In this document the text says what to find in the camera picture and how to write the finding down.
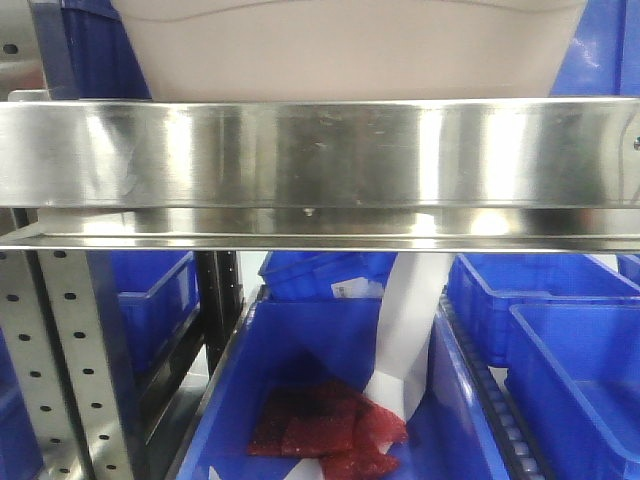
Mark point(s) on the blue bin with red bags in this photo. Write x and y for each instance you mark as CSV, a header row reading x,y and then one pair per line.
x,y
299,343

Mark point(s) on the white paper strip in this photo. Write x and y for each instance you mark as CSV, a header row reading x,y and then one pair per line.
x,y
406,316

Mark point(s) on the blue bin rear centre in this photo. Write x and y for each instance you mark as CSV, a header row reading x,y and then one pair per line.
x,y
308,275

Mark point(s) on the blue bin upper right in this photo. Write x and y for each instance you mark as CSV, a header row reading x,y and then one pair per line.
x,y
603,57

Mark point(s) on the blue bin upper left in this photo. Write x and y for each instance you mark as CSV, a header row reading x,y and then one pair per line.
x,y
102,58

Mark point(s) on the blue bin behind lower right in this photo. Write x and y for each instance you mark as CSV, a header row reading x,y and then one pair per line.
x,y
483,287

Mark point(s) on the stainless steel shelf rail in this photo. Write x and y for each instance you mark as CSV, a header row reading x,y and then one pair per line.
x,y
522,175

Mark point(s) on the black roller track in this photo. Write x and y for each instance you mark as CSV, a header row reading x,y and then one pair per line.
x,y
515,443

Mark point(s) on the perforated steel shelf post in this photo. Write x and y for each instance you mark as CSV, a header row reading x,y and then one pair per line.
x,y
59,308

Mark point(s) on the blue bin lower left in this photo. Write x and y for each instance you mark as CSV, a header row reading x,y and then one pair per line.
x,y
157,292

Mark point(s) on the white plastic storage bin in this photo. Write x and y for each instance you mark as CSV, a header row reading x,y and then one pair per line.
x,y
348,50

